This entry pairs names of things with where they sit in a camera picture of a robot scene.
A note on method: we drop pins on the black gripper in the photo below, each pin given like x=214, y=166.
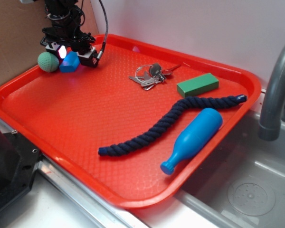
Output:
x=56, y=38

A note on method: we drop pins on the blue rectangular block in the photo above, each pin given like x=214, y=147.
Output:
x=70, y=63

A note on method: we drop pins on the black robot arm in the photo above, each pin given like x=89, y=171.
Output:
x=63, y=13

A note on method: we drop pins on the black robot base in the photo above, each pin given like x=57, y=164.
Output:
x=19, y=158

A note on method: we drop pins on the green rectangular block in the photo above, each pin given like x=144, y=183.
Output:
x=198, y=85

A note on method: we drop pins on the green textured ball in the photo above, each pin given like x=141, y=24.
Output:
x=48, y=62

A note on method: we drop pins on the brown cardboard panel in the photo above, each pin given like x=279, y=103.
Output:
x=21, y=27

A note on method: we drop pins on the bunch of metal keys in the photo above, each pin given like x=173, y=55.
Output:
x=147, y=76

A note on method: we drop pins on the red plastic tray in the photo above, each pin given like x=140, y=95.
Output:
x=69, y=116

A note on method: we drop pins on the blue plastic bottle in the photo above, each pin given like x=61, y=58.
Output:
x=193, y=138

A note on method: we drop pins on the grey sink faucet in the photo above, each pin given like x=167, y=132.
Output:
x=273, y=108

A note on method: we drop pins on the grey toy sink basin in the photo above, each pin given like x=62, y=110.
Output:
x=240, y=185

